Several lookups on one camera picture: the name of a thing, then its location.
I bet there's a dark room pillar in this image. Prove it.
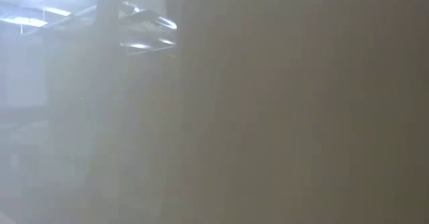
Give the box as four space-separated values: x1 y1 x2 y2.
95 0 123 97

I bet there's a long ceiling light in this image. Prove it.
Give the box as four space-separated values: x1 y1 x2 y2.
0 15 48 29

